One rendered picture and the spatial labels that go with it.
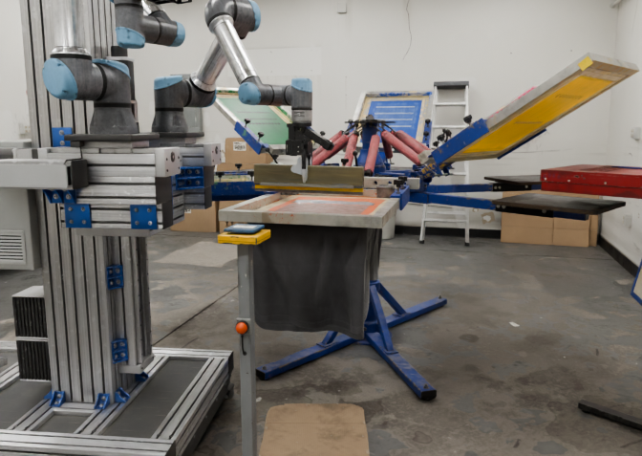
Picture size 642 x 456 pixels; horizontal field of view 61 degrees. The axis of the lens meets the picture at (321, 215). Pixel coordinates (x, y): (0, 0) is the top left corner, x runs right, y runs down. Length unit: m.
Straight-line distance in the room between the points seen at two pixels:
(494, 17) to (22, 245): 5.43
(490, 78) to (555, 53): 0.70
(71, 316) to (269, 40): 5.19
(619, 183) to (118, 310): 1.97
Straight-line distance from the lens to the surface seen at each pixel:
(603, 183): 2.40
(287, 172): 2.00
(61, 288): 2.30
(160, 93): 2.37
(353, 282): 1.98
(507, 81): 6.53
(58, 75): 1.82
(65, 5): 1.87
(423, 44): 6.58
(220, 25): 2.11
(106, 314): 2.24
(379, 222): 1.81
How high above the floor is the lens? 1.29
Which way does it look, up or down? 9 degrees down
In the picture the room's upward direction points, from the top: straight up
